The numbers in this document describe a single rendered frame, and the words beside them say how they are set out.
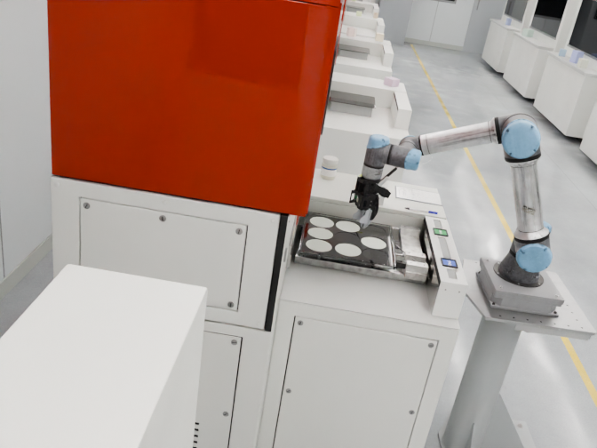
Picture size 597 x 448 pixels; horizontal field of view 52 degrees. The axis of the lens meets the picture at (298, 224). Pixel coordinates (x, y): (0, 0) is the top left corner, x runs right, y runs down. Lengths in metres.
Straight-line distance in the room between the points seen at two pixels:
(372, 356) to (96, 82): 1.28
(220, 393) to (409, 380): 0.67
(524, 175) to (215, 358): 1.18
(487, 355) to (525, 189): 0.75
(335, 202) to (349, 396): 0.80
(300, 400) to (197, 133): 1.12
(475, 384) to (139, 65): 1.80
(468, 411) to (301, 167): 1.46
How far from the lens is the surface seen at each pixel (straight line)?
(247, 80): 1.66
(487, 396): 2.73
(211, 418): 2.22
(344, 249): 2.35
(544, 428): 3.32
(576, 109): 8.79
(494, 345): 2.59
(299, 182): 1.73
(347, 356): 2.24
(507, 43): 12.94
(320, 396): 2.36
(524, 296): 2.40
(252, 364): 2.05
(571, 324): 2.47
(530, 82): 10.87
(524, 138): 2.13
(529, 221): 2.24
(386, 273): 2.37
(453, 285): 2.18
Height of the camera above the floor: 1.95
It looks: 25 degrees down
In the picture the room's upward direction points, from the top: 9 degrees clockwise
